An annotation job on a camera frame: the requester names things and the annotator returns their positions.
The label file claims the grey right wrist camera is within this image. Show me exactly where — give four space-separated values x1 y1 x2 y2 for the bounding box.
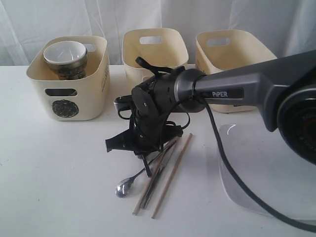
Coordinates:
114 95 133 112

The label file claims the wooden chopstick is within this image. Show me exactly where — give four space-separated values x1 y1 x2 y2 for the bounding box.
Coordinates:
151 133 193 219
132 155 164 216

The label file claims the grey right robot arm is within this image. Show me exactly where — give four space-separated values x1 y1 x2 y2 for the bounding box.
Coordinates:
105 51 316 163

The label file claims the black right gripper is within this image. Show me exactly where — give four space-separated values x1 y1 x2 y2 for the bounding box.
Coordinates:
105 66 185 177

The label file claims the white curtain backdrop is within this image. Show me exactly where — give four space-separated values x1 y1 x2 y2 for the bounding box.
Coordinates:
0 0 316 66

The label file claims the steel table knife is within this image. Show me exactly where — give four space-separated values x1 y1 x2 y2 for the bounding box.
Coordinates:
140 139 178 209

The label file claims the cream bin with circle mark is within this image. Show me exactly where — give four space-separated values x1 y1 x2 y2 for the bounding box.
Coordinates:
27 36 110 121

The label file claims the steel spoon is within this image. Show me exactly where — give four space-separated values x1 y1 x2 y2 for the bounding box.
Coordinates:
115 138 178 198

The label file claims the cream bin with triangle mark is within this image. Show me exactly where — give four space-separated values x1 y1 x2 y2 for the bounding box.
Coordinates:
122 28 189 86

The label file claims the white square plate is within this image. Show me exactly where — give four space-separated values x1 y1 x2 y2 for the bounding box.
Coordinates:
219 124 316 222

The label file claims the steel bowl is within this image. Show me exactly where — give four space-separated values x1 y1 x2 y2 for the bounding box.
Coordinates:
44 49 87 80

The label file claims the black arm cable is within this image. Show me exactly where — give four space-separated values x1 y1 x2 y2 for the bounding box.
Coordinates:
135 56 316 233

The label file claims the white round bowl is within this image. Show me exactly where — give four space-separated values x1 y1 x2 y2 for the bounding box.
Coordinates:
43 40 87 65

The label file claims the cream bin with square mark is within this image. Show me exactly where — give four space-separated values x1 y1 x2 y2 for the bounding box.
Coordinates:
195 29 280 115

